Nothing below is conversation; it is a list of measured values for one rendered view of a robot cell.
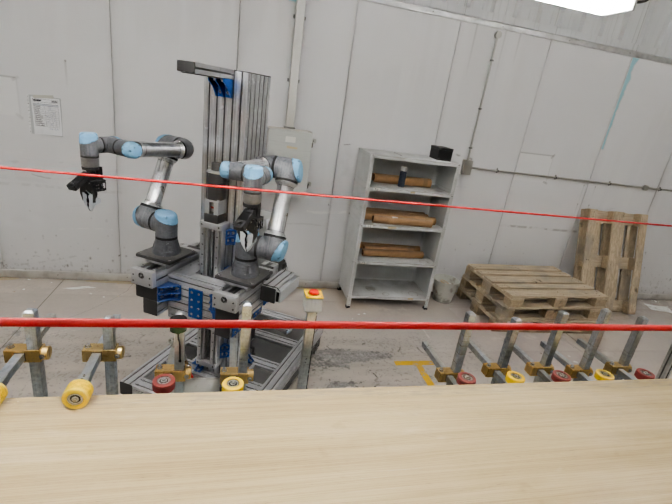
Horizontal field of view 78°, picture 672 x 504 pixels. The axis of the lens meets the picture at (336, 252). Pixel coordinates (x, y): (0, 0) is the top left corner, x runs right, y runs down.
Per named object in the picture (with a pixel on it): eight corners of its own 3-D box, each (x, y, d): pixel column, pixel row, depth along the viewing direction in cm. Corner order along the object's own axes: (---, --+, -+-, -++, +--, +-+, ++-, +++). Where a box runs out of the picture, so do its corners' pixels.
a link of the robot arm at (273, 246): (259, 258, 221) (280, 158, 224) (286, 264, 219) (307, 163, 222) (251, 257, 209) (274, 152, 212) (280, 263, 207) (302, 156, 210)
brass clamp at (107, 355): (87, 353, 161) (86, 342, 160) (125, 353, 165) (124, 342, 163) (81, 363, 156) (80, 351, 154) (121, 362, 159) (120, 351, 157)
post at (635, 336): (605, 390, 232) (638, 314, 216) (610, 390, 233) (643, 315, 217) (610, 395, 229) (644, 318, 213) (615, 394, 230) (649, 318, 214)
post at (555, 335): (529, 390, 219) (558, 309, 203) (535, 389, 220) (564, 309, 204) (534, 394, 216) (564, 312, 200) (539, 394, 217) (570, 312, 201)
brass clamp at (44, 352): (12, 354, 155) (10, 342, 153) (53, 353, 158) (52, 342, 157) (3, 364, 150) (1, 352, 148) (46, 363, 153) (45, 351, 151)
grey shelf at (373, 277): (336, 288, 466) (358, 147, 413) (411, 291, 487) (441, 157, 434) (346, 307, 425) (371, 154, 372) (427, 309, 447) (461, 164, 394)
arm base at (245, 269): (239, 265, 231) (240, 248, 227) (264, 271, 227) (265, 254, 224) (224, 274, 217) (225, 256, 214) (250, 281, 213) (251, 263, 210)
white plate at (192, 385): (154, 398, 174) (154, 378, 171) (219, 396, 181) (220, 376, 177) (154, 399, 174) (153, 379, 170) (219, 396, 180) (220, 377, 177)
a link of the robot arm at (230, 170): (259, 151, 223) (218, 156, 177) (279, 154, 221) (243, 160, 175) (257, 173, 226) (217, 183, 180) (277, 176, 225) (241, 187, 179)
